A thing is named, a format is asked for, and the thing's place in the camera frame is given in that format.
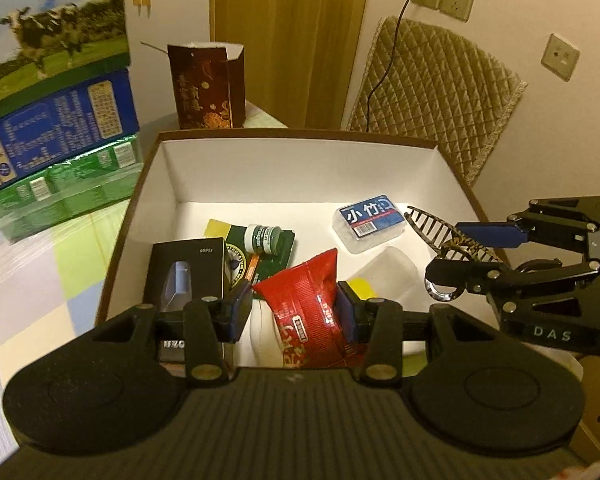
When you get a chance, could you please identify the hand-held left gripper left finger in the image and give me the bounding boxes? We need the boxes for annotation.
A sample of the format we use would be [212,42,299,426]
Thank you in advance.
[92,282,254,387]

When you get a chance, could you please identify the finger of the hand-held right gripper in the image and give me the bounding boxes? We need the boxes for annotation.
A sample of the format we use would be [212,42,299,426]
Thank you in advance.
[424,257,600,311]
[455,199,600,251]

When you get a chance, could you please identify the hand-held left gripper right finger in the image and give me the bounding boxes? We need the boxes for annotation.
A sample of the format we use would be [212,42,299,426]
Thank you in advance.
[336,280,502,387]

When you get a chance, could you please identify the red snack packet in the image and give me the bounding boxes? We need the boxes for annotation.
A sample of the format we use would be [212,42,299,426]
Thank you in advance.
[252,249,363,370]

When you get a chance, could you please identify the black product box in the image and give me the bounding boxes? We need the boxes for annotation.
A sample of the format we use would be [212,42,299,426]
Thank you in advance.
[145,240,228,361]

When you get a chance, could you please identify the leopard print hair claw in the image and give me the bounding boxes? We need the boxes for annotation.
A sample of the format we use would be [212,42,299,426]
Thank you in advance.
[404,205,508,303]

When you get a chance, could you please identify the green card bottle pack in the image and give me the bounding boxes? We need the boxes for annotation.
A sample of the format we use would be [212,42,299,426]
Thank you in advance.
[224,223,297,286]

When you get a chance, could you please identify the clear plastic cup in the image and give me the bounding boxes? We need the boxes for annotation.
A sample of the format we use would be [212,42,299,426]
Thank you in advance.
[347,245,417,306]

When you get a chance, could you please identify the yellow snack packet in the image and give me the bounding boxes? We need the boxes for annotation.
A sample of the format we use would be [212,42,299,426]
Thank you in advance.
[202,218,231,238]

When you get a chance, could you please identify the blue floss pick box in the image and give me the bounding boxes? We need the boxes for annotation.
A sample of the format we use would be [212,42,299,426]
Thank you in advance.
[331,193,407,256]

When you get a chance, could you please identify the large white cardboard box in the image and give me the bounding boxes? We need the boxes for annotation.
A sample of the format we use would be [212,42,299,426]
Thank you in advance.
[94,130,511,368]

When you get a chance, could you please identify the quilted chair cushion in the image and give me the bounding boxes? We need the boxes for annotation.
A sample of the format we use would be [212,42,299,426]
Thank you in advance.
[341,16,528,188]

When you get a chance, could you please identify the checkered tablecloth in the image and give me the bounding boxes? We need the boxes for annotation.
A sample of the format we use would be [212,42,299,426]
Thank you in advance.
[0,99,288,463]

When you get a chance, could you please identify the green shrink-wrapped pack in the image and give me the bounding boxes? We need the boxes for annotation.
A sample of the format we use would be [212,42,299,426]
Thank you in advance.
[0,132,143,246]

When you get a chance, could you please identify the blue carton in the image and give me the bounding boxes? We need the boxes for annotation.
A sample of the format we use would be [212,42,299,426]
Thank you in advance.
[0,67,141,198]

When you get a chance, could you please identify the wooden door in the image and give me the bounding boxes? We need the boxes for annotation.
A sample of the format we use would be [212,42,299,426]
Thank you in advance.
[209,0,373,130]

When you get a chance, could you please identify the green cow print carton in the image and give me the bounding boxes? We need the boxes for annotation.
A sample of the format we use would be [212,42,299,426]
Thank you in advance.
[0,0,131,111]

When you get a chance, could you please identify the black cable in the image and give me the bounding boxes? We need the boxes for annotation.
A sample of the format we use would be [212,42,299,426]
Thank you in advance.
[367,0,421,128]

